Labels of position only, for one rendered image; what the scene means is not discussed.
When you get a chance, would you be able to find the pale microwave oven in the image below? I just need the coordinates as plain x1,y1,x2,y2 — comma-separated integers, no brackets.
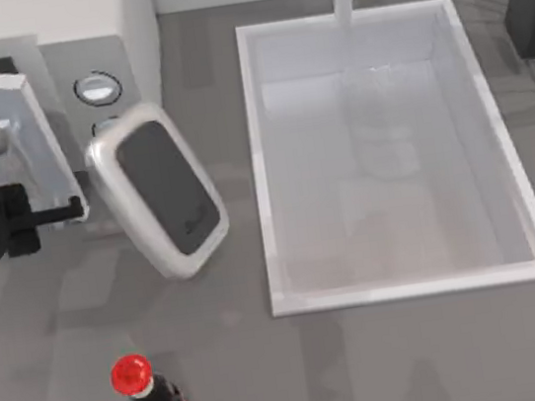
0,0,189,252

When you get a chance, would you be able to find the white sink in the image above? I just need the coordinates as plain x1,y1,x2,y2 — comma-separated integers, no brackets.
230,0,535,320

